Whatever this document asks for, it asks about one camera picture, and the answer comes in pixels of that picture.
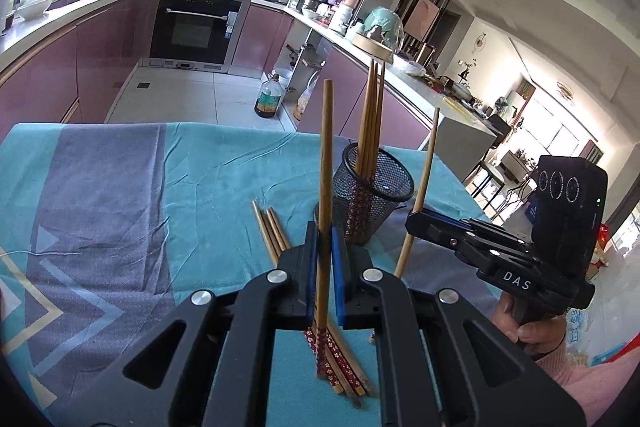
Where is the dining chair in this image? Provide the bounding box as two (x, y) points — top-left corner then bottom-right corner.
(465, 162), (507, 212)

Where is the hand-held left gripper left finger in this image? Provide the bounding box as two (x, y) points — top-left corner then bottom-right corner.
(52, 223), (319, 427)

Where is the person's right forearm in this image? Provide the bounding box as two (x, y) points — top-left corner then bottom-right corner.
(537, 339), (637, 427)

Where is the pink framed picture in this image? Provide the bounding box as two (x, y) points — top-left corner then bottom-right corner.
(404, 0), (441, 42)

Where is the large white bowl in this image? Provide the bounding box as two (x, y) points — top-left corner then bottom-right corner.
(17, 0), (53, 20)

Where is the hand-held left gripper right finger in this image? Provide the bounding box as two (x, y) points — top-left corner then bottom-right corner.
(331, 227), (586, 427)

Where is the pink base cabinet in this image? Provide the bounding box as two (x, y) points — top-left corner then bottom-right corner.
(295, 47), (496, 164)
(232, 4), (296, 72)
(0, 0), (161, 128)

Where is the teal plastic bag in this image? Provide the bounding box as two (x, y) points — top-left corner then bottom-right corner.
(364, 7), (403, 50)

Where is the person's right hand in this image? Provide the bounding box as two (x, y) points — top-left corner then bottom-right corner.
(492, 292), (569, 360)

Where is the plastic bag of food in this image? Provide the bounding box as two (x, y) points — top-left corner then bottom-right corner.
(294, 79), (316, 120)

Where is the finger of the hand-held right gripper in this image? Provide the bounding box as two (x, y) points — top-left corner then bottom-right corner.
(406, 213), (532, 270)
(411, 208), (531, 244)

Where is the bowl in white bag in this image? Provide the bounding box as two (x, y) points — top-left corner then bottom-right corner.
(392, 54), (426, 78)

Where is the black mesh holder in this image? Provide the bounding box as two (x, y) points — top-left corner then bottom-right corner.
(330, 142), (416, 248)

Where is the cooking oil bottle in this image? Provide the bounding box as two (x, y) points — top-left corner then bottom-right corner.
(254, 74), (286, 118)

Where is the teal and grey tablecloth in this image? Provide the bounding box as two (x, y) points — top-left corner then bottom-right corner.
(0, 122), (501, 427)

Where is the built-in black oven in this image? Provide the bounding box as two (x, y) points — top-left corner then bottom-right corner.
(150, 0), (238, 68)

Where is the floral-tipped wooden chopstick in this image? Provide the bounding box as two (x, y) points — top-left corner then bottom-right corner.
(356, 59), (379, 240)
(252, 202), (343, 395)
(350, 74), (376, 240)
(367, 74), (387, 235)
(266, 208), (363, 398)
(260, 208), (353, 402)
(314, 79), (335, 380)
(394, 107), (441, 279)
(272, 209), (372, 394)
(362, 61), (383, 238)

